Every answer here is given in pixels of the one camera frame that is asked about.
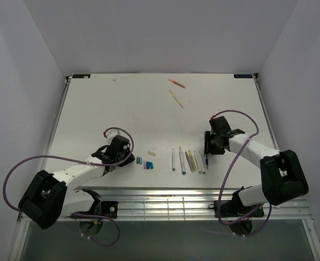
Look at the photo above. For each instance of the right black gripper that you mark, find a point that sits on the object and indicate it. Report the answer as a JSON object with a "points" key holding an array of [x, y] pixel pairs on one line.
{"points": [[208, 135]]}

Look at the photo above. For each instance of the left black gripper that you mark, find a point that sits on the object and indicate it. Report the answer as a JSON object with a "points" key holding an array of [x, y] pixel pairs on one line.
{"points": [[130, 159]]}

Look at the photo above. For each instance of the blue ballpoint pen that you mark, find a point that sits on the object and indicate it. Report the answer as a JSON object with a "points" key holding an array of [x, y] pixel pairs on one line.
{"points": [[206, 162]]}

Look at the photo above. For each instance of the yellow highlighter pen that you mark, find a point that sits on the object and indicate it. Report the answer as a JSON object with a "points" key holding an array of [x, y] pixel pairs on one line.
{"points": [[192, 160]]}

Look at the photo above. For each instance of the clear yellow highlighter cap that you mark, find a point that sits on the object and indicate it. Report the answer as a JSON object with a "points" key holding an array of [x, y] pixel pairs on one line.
{"points": [[152, 153]]}

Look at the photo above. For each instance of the blue cap white marker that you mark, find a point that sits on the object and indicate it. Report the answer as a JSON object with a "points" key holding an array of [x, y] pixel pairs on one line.
{"points": [[183, 169]]}

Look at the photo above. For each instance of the yellow slim pen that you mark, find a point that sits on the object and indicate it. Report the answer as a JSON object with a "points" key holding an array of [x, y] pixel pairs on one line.
{"points": [[176, 99]]}

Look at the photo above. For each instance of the orange highlighter pen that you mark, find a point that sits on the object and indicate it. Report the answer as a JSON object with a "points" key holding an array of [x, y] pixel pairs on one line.
{"points": [[177, 83]]}

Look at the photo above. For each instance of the lavender acrylic marker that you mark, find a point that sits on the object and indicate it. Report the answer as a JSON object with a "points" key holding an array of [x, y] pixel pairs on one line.
{"points": [[197, 162]]}

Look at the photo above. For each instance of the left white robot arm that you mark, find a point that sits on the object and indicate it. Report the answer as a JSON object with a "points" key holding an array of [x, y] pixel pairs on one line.
{"points": [[43, 200]]}

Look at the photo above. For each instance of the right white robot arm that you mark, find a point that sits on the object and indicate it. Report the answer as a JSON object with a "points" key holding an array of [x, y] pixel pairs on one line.
{"points": [[282, 177]]}

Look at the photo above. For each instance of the right blue corner label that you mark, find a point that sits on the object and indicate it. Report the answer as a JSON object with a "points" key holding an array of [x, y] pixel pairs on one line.
{"points": [[243, 76]]}

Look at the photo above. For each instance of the blue corner label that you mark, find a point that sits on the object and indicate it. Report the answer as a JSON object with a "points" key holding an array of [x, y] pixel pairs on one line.
{"points": [[243, 76], [81, 76]]}

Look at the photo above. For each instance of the left blue corner label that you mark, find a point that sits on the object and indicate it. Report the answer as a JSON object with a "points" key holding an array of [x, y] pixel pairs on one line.
{"points": [[81, 76]]}

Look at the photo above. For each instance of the aluminium frame rail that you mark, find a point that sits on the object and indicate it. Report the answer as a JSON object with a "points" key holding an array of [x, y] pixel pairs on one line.
{"points": [[171, 205]]}

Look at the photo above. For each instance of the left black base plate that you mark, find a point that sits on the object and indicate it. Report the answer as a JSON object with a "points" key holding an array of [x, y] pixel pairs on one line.
{"points": [[101, 208]]}

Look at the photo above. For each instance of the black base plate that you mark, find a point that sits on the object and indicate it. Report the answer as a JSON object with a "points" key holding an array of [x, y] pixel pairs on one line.
{"points": [[229, 210], [101, 208]]}

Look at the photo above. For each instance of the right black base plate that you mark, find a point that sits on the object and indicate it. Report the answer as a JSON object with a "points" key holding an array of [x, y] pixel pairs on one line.
{"points": [[229, 210]]}

